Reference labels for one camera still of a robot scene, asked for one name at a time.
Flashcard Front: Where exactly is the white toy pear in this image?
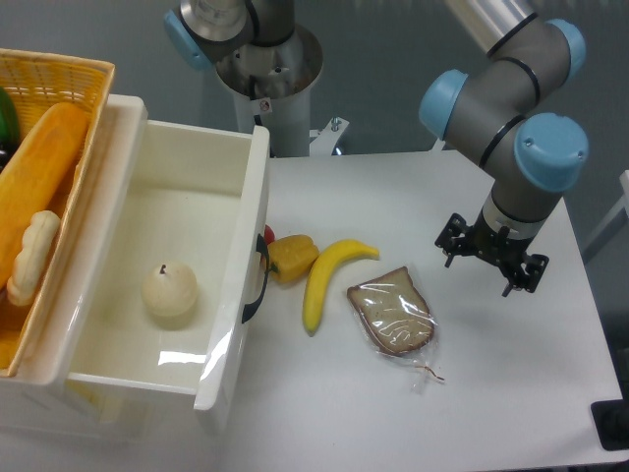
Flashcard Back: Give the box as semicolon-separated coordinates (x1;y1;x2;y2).
141;260;199;329

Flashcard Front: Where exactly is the cream toy pastry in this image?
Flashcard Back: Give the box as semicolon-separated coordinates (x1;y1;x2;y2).
7;210;60;307

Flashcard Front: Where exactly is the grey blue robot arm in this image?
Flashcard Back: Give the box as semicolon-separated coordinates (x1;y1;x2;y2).
163;1;589;292

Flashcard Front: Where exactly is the green toy pepper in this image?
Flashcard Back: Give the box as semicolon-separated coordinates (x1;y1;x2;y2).
0;88;20;148

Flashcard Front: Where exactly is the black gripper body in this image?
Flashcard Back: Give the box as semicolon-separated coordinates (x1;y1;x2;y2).
434;213;549;293

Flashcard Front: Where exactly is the bagged bread slice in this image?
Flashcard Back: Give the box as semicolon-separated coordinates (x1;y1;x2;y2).
346;265;445;391

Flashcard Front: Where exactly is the top white drawer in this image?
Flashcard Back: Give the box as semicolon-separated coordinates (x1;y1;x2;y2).
65;119;272;412

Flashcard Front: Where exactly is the yellow toy banana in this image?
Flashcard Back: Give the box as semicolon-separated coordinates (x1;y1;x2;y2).
302;239;379;336

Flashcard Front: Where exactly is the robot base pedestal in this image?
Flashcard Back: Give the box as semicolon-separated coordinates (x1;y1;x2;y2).
215;25;349;157

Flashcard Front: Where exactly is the small red toy fruit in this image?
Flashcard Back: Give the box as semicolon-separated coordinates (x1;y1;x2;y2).
263;225;276;245

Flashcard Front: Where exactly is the black object at table corner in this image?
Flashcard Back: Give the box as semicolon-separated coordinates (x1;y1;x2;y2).
591;399;629;451

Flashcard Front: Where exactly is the yellow woven basket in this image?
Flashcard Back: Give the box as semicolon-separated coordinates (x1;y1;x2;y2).
1;49;115;378

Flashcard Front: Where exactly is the black drawer handle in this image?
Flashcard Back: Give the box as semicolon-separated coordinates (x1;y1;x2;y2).
241;234;270;325

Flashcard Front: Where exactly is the yellow toy bell pepper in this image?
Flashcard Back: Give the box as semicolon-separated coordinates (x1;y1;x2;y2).
268;235;319;283

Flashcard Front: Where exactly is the white drawer cabinet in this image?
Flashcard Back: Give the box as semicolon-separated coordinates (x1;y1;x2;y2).
1;95;252;434

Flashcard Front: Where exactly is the white frame at right edge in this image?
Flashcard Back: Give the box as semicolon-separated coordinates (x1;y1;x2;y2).
581;170;628;265

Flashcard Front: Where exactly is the orange baguette loaf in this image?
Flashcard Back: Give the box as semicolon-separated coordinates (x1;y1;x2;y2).
1;102;89;284

